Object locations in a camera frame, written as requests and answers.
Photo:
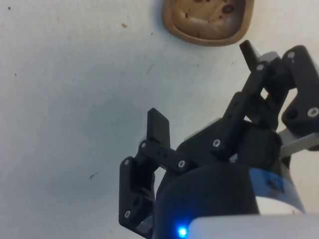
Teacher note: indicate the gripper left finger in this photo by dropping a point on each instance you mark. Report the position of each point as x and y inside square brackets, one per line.
[159, 127]

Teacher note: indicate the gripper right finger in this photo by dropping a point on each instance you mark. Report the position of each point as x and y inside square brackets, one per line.
[251, 82]

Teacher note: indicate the brown cup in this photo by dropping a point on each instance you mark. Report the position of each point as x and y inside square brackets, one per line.
[174, 27]

